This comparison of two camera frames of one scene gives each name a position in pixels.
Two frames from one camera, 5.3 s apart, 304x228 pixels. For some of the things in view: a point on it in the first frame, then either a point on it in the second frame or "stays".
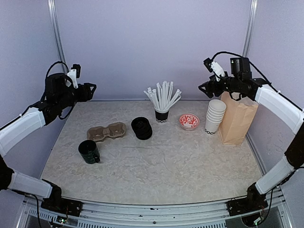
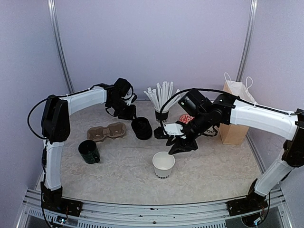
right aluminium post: (250, 27) stays
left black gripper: (85, 94) → (129, 115)
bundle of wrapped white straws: (161, 98) stays
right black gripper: (212, 82) → (184, 147)
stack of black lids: (142, 128) stays
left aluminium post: (56, 29) stays
